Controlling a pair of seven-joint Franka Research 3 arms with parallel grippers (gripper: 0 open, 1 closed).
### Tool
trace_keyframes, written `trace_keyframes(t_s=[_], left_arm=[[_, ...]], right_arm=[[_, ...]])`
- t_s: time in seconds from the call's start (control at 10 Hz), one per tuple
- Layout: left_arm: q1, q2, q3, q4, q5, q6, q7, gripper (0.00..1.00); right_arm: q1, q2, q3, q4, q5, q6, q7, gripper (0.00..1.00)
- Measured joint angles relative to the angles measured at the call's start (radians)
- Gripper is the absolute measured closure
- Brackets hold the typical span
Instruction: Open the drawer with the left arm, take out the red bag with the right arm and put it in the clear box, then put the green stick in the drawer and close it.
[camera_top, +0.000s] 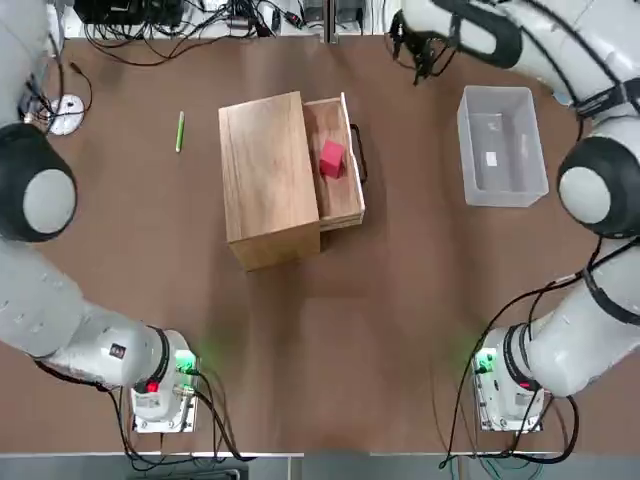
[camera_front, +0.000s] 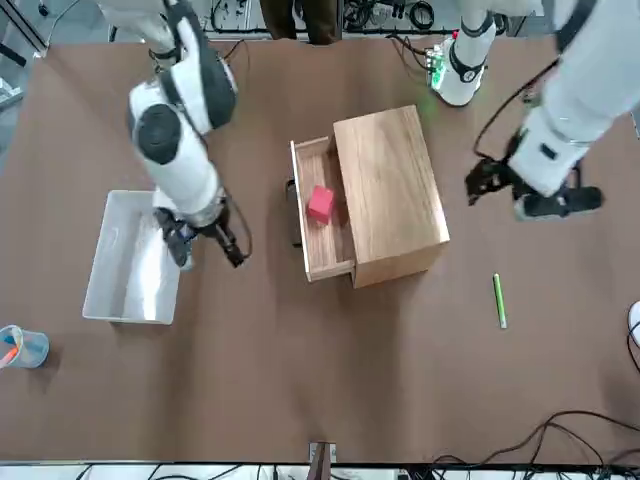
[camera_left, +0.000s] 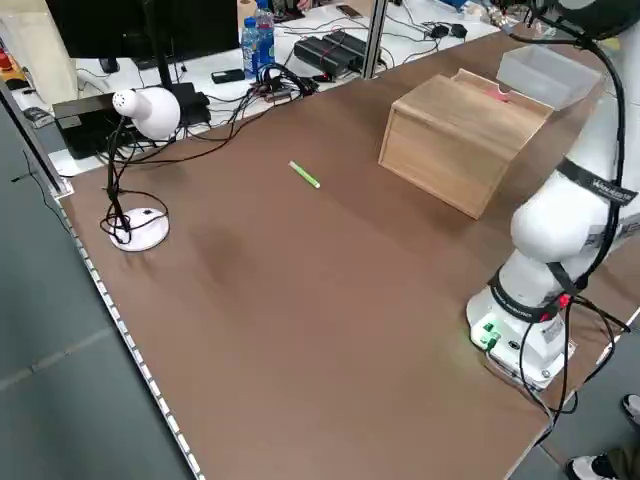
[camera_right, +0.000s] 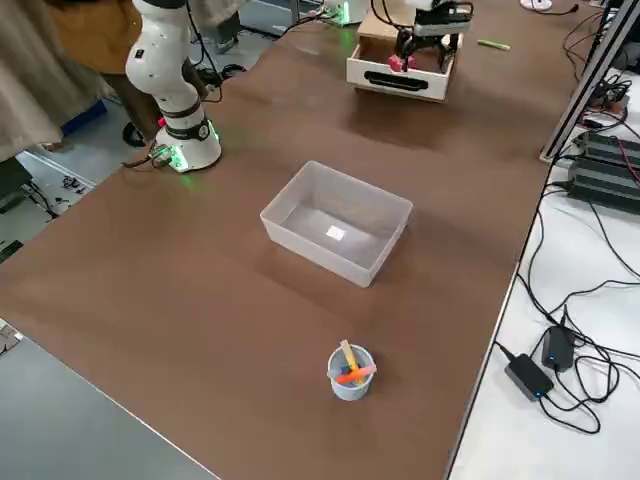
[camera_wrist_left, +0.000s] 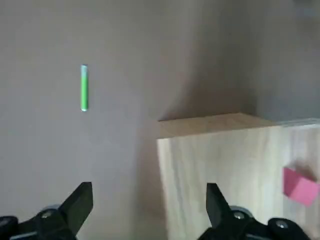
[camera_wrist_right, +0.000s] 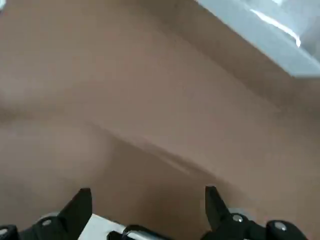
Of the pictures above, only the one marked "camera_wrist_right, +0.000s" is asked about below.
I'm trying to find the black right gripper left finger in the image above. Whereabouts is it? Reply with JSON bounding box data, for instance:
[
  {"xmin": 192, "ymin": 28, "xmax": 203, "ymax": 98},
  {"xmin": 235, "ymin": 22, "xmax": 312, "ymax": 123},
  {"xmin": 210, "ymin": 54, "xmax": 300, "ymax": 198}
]
[{"xmin": 0, "ymin": 187, "xmax": 93, "ymax": 240}]

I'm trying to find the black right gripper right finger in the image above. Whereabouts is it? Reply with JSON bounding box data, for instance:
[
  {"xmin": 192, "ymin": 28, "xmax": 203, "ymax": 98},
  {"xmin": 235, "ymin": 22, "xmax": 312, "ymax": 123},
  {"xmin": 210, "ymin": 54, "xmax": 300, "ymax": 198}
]
[{"xmin": 202, "ymin": 185, "xmax": 308, "ymax": 240}]

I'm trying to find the clear plastic box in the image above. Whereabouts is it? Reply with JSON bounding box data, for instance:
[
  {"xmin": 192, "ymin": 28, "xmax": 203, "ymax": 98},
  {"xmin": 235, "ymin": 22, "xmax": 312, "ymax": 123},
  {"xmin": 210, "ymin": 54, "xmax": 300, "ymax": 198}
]
[{"xmin": 194, "ymin": 0, "xmax": 320, "ymax": 79}]

